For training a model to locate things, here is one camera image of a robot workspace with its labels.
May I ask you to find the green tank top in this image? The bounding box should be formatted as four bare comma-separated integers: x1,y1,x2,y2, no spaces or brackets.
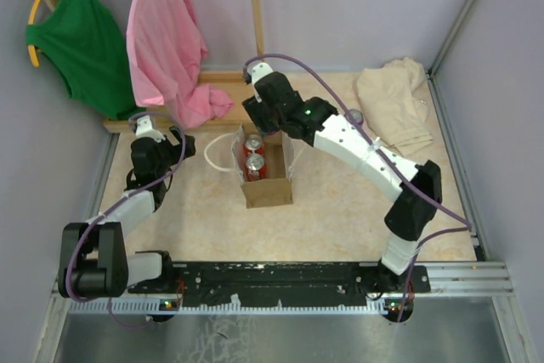
25,0,144,121

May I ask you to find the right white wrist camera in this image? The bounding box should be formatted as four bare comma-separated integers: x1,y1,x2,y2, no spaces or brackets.
245,62,274,85

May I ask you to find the red soda can rear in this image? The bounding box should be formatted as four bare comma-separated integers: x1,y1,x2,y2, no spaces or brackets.
243,133,264,156

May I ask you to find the red soda can front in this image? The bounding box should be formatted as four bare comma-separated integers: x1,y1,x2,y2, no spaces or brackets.
245,153,267,182

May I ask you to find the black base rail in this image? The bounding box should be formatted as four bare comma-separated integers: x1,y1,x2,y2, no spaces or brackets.
128,262,431,313

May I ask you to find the aluminium frame rail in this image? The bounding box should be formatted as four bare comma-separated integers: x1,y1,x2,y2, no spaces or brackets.
49,262,513,320

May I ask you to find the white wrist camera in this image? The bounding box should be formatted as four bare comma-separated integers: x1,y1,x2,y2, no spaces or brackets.
245,62,274,85
128,115,165,143

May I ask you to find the purple soda can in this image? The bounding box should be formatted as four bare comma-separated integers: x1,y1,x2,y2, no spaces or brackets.
349,109,364,125

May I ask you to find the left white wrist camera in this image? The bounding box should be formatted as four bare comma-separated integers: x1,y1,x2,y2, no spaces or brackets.
128,115,165,143

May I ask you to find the pink t-shirt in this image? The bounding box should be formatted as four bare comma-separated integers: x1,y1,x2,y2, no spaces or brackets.
126,0,234,128

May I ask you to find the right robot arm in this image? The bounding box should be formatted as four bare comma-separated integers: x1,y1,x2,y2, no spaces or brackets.
242,64,442,292

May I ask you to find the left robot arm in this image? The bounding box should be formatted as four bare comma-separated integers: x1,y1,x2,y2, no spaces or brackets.
57,116,196,302

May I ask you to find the beige folded cloth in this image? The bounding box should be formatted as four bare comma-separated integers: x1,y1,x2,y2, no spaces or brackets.
354,57,433,156

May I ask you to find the red soda can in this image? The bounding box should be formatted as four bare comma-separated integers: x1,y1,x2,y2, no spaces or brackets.
245,153,267,182
243,133,264,156

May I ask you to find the wooden clothes rack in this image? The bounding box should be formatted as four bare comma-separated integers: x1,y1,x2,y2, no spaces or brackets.
14,0,275,134

